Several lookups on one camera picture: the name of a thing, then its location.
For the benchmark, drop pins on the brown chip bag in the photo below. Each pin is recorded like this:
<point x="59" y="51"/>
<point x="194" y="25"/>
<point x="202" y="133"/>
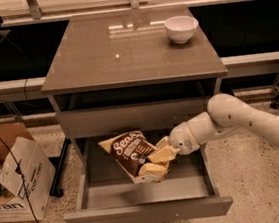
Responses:
<point x="131" y="150"/>

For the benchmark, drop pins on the open cardboard box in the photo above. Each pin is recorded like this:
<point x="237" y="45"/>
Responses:
<point x="26" y="175"/>

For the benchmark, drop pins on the white bowl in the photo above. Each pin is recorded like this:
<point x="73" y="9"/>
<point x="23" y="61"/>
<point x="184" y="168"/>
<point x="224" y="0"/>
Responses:
<point x="180" y="29"/>

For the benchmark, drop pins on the black table leg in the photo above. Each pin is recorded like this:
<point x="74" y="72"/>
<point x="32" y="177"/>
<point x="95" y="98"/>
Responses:
<point x="58" y="162"/>

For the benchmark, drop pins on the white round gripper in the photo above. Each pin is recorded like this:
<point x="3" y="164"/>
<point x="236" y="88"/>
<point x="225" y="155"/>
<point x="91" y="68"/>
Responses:
<point x="182" y="140"/>

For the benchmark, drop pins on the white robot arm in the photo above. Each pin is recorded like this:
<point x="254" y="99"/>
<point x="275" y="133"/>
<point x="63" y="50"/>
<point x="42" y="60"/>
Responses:
<point x="225" y="115"/>

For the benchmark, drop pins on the grey drawer cabinet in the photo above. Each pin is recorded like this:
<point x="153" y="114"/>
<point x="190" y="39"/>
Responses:
<point x="126" y="58"/>

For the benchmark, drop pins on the open grey middle drawer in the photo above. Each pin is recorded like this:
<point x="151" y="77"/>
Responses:
<point x="107" y="194"/>

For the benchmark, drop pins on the closed grey upper drawer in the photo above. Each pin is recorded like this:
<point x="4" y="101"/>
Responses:
<point x="143" y="117"/>

